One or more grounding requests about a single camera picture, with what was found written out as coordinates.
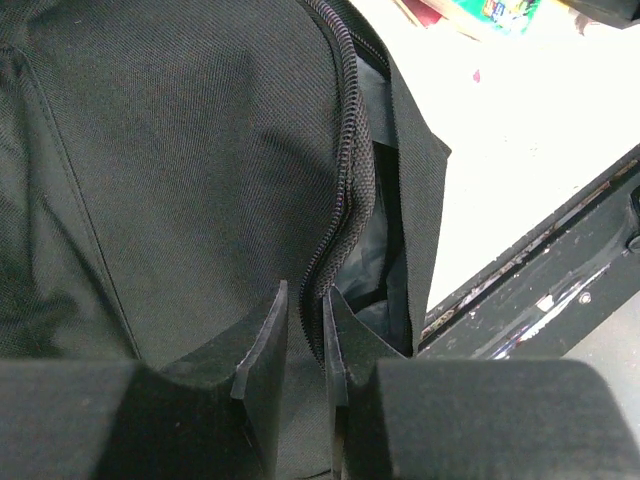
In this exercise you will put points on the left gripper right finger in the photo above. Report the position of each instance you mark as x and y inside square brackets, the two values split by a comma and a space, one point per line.
[392, 417]

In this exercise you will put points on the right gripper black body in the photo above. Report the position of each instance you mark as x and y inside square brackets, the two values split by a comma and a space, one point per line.
[620, 14]

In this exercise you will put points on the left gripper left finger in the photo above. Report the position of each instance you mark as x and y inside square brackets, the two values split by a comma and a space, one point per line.
[213, 414]

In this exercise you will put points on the black student backpack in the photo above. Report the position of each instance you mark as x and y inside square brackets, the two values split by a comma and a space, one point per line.
[165, 165]

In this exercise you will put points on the dark red book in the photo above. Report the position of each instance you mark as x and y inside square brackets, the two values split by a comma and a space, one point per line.
[419, 13]

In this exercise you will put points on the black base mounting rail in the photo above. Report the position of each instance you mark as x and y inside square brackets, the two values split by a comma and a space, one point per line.
[554, 286]

